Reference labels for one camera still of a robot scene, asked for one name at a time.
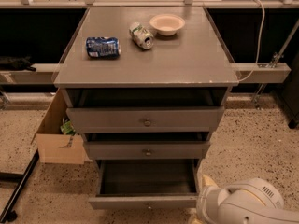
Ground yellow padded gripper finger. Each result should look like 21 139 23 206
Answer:
202 175 218 188

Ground grey bottom drawer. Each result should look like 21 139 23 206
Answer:
89 159 200 209

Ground grey drawer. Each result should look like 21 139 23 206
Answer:
66 107 224 134
83 141 210 160
89 159 200 209

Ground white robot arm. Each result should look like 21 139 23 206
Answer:
196 175 299 224

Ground grey middle drawer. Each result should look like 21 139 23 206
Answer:
83 141 210 160

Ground grey top drawer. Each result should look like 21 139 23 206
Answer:
66 107 224 134

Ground grey drawer cabinet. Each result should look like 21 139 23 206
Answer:
53 6 240 161

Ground diagonal metal strut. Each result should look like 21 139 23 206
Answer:
251 19 299 109

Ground green packet in box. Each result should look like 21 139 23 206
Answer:
60 119 76 135

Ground cardboard box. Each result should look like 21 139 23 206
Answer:
36 91 86 164

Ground green white soda can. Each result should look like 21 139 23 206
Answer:
129 22 153 50

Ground white paper bowl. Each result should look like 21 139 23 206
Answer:
149 14 185 36

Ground blue crushed soda can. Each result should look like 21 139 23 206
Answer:
85 37 121 58

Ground black object on ledge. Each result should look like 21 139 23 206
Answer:
0 56 36 72

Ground metal frame rail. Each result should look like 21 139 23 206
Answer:
0 63 291 85

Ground white cable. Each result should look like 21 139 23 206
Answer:
236 0 266 83

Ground black floor rail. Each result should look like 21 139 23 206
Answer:
0 151 39 224

